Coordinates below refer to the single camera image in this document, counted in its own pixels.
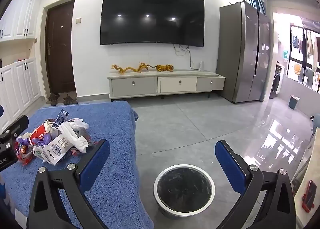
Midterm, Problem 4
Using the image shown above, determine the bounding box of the red phone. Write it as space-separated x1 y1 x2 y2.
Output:
302 180 317 212

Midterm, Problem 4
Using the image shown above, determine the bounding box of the grey washing machine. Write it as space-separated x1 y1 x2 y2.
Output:
269 61 285 99

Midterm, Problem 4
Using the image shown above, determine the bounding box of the white printed paper bag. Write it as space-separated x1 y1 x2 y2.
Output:
41 134 73 166

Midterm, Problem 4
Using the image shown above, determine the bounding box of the blue fluffy mat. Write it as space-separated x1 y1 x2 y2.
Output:
0 101 154 229

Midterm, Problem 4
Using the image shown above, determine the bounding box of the white side table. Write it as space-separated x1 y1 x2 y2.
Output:
291 126 320 229

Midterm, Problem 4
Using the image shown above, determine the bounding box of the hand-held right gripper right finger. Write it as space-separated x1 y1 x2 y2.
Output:
215 140 297 229

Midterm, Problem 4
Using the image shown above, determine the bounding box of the dark hanging garment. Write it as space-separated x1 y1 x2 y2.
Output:
301 29 308 68

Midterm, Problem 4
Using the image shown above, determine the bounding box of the white base cabinet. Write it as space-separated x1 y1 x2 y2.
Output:
0 58 42 129

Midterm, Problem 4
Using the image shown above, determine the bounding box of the white carton box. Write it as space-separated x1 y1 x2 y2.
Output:
49 125 62 138

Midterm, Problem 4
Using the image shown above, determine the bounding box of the dark brown entrance door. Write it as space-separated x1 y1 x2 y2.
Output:
45 0 76 94

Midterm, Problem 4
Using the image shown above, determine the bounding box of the golden tiger figurine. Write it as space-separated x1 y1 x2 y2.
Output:
155 64 175 73

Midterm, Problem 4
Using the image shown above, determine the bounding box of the blue and white small packet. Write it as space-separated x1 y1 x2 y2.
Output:
54 109 70 127

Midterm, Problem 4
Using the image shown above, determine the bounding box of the blue curtain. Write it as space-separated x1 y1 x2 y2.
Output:
247 0 267 16

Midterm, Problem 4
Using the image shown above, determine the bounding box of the small blue waste bin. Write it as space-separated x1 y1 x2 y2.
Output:
288 95 300 109

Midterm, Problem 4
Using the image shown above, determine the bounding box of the white hanging garment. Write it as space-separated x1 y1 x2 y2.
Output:
306 30 318 59

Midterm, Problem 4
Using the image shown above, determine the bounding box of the grey cloth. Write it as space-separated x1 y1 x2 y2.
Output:
77 127 92 144

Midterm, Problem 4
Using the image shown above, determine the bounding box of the white wall cabinet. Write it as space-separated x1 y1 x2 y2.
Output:
0 0 43 43

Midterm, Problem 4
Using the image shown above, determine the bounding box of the silver refrigerator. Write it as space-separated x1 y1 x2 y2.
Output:
216 1 272 104

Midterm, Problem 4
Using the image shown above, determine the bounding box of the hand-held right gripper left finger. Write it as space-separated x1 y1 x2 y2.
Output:
28 139 111 229

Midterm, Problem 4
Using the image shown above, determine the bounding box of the television cable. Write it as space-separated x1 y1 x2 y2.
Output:
174 44 200 71

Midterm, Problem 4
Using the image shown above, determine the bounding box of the white television cabinet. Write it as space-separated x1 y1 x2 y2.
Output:
107 69 226 102

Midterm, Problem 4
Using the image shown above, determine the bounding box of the golden dragon figurine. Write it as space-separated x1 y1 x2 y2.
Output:
111 61 150 75

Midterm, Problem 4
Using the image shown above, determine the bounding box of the black wall television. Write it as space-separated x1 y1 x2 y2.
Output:
100 0 205 48

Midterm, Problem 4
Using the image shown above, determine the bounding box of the balcony window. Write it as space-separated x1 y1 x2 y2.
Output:
286 24 320 93

